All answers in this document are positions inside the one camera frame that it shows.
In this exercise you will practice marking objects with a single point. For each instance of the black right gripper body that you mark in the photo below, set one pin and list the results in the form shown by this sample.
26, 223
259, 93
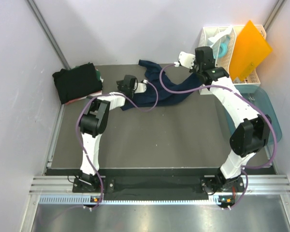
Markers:
195, 69

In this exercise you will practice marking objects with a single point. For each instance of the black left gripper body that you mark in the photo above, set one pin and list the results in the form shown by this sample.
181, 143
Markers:
119, 83

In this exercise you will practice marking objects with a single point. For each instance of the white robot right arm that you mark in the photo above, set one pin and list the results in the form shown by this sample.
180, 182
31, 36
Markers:
252, 129

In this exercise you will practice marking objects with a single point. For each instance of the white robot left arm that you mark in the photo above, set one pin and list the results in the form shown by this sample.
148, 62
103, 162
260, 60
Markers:
93, 122

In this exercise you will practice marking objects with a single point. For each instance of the teal headphones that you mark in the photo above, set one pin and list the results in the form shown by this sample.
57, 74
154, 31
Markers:
223, 38

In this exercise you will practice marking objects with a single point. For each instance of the folded red t shirt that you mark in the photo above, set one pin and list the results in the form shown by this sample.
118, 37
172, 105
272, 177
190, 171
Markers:
82, 98

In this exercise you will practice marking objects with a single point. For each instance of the folded green t shirt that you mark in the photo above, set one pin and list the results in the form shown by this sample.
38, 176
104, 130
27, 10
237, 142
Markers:
89, 69

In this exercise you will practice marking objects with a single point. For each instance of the orange plastic folder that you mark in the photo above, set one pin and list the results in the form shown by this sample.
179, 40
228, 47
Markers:
250, 50

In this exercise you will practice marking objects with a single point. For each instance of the folded black t shirt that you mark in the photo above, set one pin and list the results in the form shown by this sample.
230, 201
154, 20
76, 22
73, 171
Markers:
71, 84

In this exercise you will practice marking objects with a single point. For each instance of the translucent teal plastic bin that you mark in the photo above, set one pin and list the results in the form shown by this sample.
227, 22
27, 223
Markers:
258, 97

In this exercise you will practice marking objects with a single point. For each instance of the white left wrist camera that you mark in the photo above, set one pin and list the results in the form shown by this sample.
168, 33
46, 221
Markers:
140, 87

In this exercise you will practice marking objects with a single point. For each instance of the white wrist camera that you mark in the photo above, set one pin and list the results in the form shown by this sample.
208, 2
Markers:
186, 60
140, 87

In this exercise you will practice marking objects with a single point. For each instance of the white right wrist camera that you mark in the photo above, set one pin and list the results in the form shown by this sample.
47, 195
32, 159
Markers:
186, 60

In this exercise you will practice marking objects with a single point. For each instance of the right aluminium corner post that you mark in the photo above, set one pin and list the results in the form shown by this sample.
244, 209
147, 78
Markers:
278, 5

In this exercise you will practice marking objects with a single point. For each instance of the aluminium corner post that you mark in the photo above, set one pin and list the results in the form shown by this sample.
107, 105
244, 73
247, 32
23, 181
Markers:
278, 5
48, 33

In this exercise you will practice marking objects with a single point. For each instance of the left aluminium corner post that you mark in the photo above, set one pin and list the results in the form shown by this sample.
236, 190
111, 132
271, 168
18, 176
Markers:
48, 33

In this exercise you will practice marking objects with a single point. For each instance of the aluminium frame rail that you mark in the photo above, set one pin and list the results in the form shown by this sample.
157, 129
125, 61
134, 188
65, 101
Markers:
166, 200

